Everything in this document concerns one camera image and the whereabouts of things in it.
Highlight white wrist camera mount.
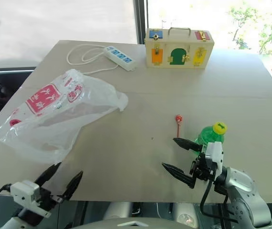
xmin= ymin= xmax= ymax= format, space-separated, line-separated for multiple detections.
xmin=10 ymin=180 xmax=52 ymax=218
xmin=201 ymin=141 xmax=224 ymax=174

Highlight green tree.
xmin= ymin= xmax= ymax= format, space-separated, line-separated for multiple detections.
xmin=229 ymin=4 xmax=272 ymax=55

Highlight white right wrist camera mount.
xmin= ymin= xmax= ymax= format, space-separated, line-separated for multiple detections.
xmin=201 ymin=141 xmax=224 ymax=174

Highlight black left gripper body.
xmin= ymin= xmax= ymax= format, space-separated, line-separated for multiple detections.
xmin=37 ymin=187 xmax=64 ymax=212

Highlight green bottle yellow cap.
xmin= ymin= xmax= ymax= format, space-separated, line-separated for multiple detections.
xmin=195 ymin=122 xmax=228 ymax=153

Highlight translucent plastic bag red print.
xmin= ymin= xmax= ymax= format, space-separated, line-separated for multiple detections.
xmin=0 ymin=68 xmax=129 ymax=165

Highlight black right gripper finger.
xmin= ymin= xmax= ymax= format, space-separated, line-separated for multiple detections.
xmin=173 ymin=137 xmax=203 ymax=152
xmin=161 ymin=163 xmax=196 ymax=189

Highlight white power strip blue sockets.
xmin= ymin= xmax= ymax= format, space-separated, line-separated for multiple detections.
xmin=104 ymin=45 xmax=136 ymax=72

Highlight grey robot torso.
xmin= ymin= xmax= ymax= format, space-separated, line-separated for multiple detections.
xmin=77 ymin=201 xmax=213 ymax=229

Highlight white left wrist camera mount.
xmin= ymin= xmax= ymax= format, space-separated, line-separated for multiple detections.
xmin=10 ymin=180 xmax=52 ymax=218

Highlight wooden lock box coloured doors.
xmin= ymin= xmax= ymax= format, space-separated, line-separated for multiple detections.
xmin=145 ymin=27 xmax=215 ymax=70

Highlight black window frame post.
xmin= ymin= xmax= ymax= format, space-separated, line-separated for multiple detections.
xmin=134 ymin=0 xmax=148 ymax=45

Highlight white power strip cord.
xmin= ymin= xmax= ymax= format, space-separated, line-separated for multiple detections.
xmin=66 ymin=44 xmax=119 ymax=75

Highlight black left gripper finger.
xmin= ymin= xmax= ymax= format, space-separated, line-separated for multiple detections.
xmin=34 ymin=162 xmax=62 ymax=189
xmin=60 ymin=170 xmax=84 ymax=202

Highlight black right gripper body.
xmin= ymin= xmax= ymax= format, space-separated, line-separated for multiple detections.
xmin=189 ymin=152 xmax=219 ymax=181

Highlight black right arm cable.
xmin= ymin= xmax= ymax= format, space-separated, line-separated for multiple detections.
xmin=199 ymin=178 xmax=232 ymax=222

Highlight red lollipop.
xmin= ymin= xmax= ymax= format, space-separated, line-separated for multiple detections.
xmin=175 ymin=114 xmax=183 ymax=138

